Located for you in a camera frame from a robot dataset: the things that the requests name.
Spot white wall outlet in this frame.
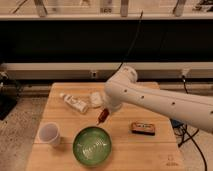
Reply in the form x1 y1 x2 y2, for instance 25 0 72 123
91 71 98 79

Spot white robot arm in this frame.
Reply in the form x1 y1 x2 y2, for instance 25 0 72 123
104 66 213 134

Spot white tube bottle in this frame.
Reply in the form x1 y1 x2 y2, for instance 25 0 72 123
60 93 88 114

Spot dark object at left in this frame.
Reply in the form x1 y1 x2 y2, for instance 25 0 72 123
0 71 21 121

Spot green ceramic bowl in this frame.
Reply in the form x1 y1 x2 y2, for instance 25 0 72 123
72 126 112 167

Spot blue power box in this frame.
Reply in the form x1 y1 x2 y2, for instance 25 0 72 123
170 119 184 128

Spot red pepper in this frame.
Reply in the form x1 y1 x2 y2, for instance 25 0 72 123
98 109 109 124

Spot black hanging cable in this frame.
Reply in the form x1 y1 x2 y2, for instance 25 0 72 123
114 10 144 73

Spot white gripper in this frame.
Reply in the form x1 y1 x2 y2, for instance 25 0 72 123
103 95 122 114

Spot black floor cables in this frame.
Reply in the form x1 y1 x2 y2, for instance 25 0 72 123
173 75 209 171

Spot brown snack packet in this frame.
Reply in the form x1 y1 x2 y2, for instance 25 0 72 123
130 122 155 135

